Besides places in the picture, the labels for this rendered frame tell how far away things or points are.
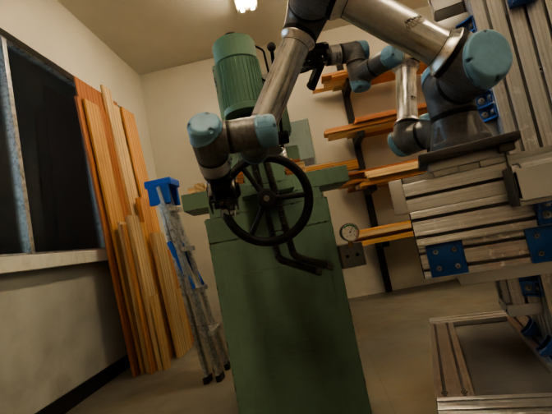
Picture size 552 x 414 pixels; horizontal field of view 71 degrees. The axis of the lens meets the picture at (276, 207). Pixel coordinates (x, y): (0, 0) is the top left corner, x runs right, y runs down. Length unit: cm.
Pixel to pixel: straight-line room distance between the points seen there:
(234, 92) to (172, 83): 290
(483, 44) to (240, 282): 97
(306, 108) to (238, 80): 254
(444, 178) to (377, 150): 296
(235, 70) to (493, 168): 98
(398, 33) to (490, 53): 20
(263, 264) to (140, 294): 154
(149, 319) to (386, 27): 230
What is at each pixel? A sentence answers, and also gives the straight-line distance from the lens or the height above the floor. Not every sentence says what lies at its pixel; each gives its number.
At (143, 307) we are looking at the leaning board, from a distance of 278.
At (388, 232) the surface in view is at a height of 57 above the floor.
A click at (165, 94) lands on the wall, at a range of 441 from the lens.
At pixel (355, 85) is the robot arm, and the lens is 155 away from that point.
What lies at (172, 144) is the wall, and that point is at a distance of 423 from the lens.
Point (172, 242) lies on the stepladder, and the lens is 226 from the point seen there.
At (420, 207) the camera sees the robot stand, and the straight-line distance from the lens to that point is 105.
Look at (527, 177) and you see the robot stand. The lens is 96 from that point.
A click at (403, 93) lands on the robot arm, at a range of 177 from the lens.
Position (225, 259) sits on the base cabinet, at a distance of 136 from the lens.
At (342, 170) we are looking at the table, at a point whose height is 88.
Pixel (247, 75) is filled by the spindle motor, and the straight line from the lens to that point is 158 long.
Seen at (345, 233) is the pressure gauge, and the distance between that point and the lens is 132.
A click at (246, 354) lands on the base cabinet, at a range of 140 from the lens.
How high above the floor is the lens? 68
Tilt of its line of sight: 5 degrees up
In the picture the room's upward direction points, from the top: 11 degrees counter-clockwise
